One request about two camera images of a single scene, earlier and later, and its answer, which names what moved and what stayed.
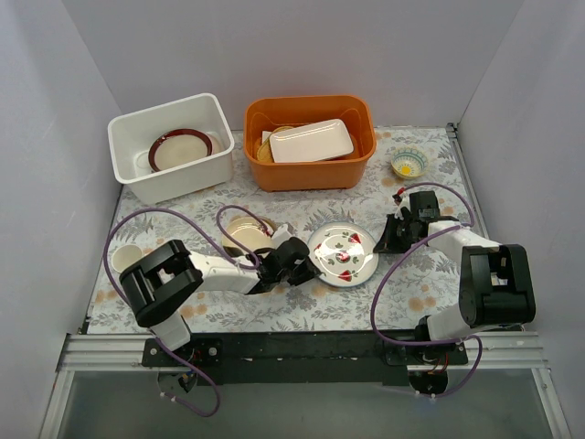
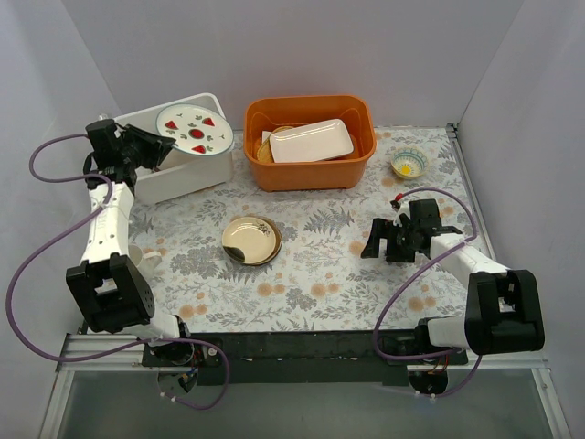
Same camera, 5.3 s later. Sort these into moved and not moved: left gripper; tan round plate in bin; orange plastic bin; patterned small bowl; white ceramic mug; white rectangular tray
Moved: white ceramic mug; left gripper
Not moved: white rectangular tray; tan round plate in bin; orange plastic bin; patterned small bowl
